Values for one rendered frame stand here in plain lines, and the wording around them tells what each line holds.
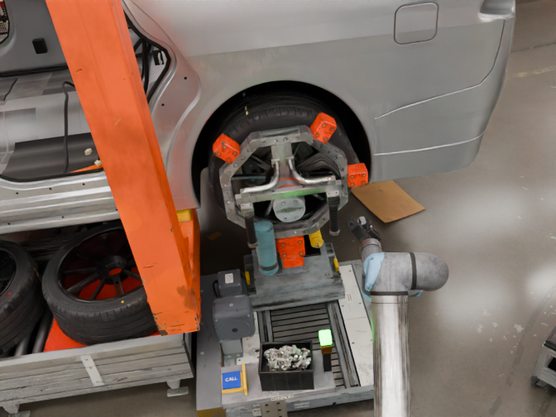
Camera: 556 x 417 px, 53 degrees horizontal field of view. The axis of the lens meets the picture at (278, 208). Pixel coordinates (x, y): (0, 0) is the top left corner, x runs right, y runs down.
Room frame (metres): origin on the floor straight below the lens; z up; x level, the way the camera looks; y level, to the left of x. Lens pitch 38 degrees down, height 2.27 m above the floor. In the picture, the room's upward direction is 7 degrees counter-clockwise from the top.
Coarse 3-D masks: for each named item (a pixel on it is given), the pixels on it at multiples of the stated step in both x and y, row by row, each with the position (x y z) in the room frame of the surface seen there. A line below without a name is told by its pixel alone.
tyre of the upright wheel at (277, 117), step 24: (264, 96) 2.19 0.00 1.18; (288, 96) 2.18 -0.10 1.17; (312, 96) 2.24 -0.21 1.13; (240, 120) 2.07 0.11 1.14; (264, 120) 2.03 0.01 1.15; (288, 120) 2.03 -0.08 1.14; (312, 120) 2.03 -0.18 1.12; (336, 120) 2.14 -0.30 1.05; (240, 144) 2.02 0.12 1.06; (336, 144) 2.04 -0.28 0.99; (216, 168) 2.02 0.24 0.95; (216, 192) 2.02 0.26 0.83
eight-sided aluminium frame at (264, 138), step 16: (288, 128) 2.00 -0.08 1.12; (304, 128) 1.98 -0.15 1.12; (256, 144) 1.94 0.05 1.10; (272, 144) 1.94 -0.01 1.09; (320, 144) 1.95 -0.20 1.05; (240, 160) 1.94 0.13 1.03; (336, 160) 1.95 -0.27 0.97; (224, 176) 1.93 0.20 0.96; (224, 192) 1.94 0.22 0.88; (320, 208) 2.00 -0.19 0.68; (240, 224) 1.94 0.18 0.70; (288, 224) 1.99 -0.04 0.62; (304, 224) 1.99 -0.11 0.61; (320, 224) 1.95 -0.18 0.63
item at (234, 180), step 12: (252, 156) 2.05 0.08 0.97; (312, 156) 2.06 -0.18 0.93; (264, 168) 2.05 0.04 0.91; (324, 168) 2.22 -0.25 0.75; (240, 180) 2.24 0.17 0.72; (240, 192) 2.14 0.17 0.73; (240, 204) 2.03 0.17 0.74; (264, 204) 2.14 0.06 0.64; (312, 204) 2.08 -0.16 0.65; (264, 216) 2.05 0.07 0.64
